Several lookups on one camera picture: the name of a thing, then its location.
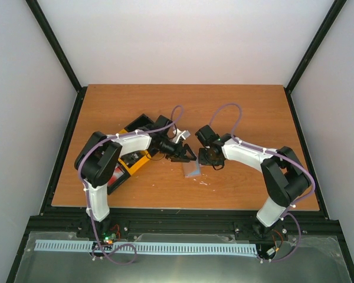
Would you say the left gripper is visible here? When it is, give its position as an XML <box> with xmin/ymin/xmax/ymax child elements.
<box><xmin>158</xmin><ymin>136</ymin><xmax>196</xmax><ymax>163</ymax></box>

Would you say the pink leather card holder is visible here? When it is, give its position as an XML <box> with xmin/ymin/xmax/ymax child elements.
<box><xmin>182</xmin><ymin>160</ymin><xmax>201</xmax><ymax>178</ymax></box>

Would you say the three-compartment card bin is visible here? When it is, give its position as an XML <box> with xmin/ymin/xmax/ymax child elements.
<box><xmin>107</xmin><ymin>114</ymin><xmax>159</xmax><ymax>195</ymax></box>

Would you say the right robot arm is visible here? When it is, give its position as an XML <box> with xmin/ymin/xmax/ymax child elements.
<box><xmin>195</xmin><ymin>125</ymin><xmax>315</xmax><ymax>228</ymax></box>

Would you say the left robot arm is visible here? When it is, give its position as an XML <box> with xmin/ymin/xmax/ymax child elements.
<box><xmin>74</xmin><ymin>115</ymin><xmax>196</xmax><ymax>238</ymax></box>

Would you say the red and white card stack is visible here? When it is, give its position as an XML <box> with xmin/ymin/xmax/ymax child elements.
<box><xmin>108</xmin><ymin>167</ymin><xmax>124</xmax><ymax>186</ymax></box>

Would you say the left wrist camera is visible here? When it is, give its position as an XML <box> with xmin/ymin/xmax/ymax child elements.
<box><xmin>172</xmin><ymin>129</ymin><xmax>191</xmax><ymax>143</ymax></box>

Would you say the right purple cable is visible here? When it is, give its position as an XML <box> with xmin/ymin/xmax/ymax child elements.
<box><xmin>208</xmin><ymin>103</ymin><xmax>316</xmax><ymax>222</ymax></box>

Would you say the purple cable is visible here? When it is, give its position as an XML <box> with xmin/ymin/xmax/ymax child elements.
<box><xmin>208</xmin><ymin>103</ymin><xmax>316</xmax><ymax>222</ymax></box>
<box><xmin>78</xmin><ymin>105</ymin><xmax>184</xmax><ymax>245</ymax></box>

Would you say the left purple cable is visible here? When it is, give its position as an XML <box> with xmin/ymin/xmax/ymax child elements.
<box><xmin>78</xmin><ymin>105</ymin><xmax>184</xmax><ymax>245</ymax></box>

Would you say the black aluminium rail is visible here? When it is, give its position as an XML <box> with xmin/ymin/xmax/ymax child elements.
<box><xmin>25</xmin><ymin>208</ymin><xmax>343</xmax><ymax>243</ymax></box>

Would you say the light blue cable duct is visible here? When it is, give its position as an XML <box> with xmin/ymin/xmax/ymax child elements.
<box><xmin>34</xmin><ymin>239</ymin><xmax>257</xmax><ymax>257</ymax></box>

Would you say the right black frame post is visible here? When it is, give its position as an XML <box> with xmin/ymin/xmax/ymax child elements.
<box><xmin>284</xmin><ymin>0</ymin><xmax>348</xmax><ymax>92</ymax></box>

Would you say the black frame post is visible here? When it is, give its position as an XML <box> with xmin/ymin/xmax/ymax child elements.
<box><xmin>25</xmin><ymin>0</ymin><xmax>89</xmax><ymax>95</ymax></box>
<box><xmin>284</xmin><ymin>0</ymin><xmax>348</xmax><ymax>92</ymax></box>

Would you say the left black frame post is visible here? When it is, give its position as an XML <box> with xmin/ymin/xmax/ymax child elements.
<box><xmin>25</xmin><ymin>0</ymin><xmax>89</xmax><ymax>95</ymax></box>

